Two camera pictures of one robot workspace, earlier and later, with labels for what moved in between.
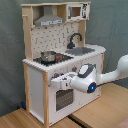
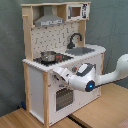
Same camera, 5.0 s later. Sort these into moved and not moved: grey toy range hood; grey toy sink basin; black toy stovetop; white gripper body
Moved: white gripper body
Not moved: black toy stovetop; grey toy range hood; grey toy sink basin
